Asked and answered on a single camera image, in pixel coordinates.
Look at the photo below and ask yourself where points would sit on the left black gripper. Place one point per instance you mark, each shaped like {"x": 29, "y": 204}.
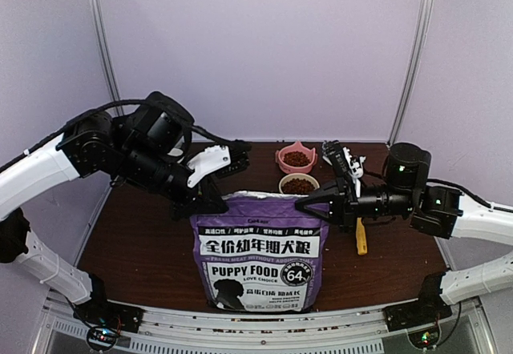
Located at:
{"x": 203, "y": 191}

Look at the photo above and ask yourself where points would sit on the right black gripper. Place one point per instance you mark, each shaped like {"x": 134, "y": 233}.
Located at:
{"x": 343, "y": 207}

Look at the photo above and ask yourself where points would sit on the yellow plastic food scoop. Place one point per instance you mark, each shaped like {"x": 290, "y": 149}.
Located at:
{"x": 360, "y": 234}

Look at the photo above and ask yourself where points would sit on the purple pet food bag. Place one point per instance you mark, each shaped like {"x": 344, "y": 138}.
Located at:
{"x": 261, "y": 255}

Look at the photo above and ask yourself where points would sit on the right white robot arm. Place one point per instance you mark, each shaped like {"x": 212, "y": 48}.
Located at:
{"x": 438, "y": 208}

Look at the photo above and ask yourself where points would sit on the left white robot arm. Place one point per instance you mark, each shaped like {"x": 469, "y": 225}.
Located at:
{"x": 148, "y": 149}

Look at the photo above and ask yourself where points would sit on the cream cat-ear pet bowl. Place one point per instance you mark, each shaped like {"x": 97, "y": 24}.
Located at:
{"x": 299, "y": 176}

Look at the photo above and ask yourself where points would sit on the pink cat-ear pet bowl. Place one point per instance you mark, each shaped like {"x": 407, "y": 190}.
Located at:
{"x": 297, "y": 146}

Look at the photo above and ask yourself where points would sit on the brown kibble in cream bowl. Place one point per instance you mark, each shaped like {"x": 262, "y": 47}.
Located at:
{"x": 297, "y": 186}

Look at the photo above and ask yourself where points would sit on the brown kibble in pink bowl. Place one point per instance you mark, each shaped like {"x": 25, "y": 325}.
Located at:
{"x": 296, "y": 159}

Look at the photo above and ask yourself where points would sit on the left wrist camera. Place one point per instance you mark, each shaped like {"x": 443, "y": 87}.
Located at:
{"x": 222, "y": 161}

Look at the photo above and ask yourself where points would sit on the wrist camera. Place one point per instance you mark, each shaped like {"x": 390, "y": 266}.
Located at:
{"x": 222, "y": 161}
{"x": 344, "y": 164}

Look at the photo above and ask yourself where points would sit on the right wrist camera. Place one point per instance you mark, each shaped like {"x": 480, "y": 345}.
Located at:
{"x": 344, "y": 164}

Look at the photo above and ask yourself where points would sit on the front aluminium frame rail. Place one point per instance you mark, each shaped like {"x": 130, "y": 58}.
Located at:
{"x": 358, "y": 330}

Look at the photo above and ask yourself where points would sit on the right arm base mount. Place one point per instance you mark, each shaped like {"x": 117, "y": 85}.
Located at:
{"x": 421, "y": 322}

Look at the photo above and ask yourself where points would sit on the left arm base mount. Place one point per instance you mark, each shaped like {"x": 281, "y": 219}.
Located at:
{"x": 105, "y": 326}

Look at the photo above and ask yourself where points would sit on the left aluminium corner post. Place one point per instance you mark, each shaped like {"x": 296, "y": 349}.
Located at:
{"x": 104, "y": 53}

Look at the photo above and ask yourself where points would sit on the aluminium corner post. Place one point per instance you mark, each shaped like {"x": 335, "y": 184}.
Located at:
{"x": 422, "y": 26}
{"x": 104, "y": 53}

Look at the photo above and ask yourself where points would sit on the right aluminium corner post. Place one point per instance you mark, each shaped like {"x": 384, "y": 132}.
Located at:
{"x": 422, "y": 26}

